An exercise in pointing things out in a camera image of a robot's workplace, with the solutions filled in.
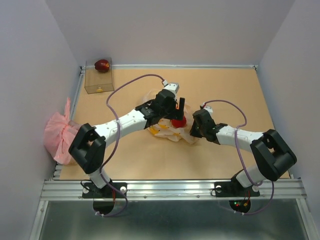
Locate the bright red round fruit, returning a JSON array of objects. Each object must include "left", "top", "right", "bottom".
[{"left": 170, "top": 116, "right": 187, "bottom": 129}]

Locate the translucent printed plastic bag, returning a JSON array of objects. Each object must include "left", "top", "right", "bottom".
[{"left": 148, "top": 103, "right": 199, "bottom": 145}]

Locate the dark red apple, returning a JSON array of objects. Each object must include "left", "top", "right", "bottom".
[{"left": 94, "top": 59, "right": 110, "bottom": 73}]

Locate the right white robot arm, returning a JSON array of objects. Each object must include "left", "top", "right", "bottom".
[{"left": 190, "top": 108, "right": 297, "bottom": 195}]

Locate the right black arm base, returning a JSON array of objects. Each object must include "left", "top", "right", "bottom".
[{"left": 210, "top": 176, "right": 260, "bottom": 198}]

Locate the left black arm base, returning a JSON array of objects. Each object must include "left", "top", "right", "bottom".
[{"left": 80, "top": 180, "right": 124, "bottom": 199}]

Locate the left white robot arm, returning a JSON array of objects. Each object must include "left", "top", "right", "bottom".
[{"left": 68, "top": 89, "right": 185, "bottom": 197}]

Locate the pink plastic bag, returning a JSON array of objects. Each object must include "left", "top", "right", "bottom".
[{"left": 43, "top": 97, "right": 81, "bottom": 166}]

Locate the transparent grey plastic box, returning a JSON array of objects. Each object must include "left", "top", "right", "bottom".
[{"left": 84, "top": 57, "right": 115, "bottom": 94}]

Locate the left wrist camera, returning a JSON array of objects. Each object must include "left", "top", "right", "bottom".
[{"left": 162, "top": 80, "right": 180, "bottom": 95}]

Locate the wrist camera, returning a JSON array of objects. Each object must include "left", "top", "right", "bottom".
[
  {"left": 162, "top": 80, "right": 180, "bottom": 95},
  {"left": 200, "top": 103, "right": 213, "bottom": 114}
]

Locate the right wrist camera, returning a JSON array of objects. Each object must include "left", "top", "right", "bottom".
[{"left": 200, "top": 103, "right": 213, "bottom": 114}]

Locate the aluminium front rail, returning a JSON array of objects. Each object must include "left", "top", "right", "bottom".
[{"left": 40, "top": 178, "right": 307, "bottom": 202}]

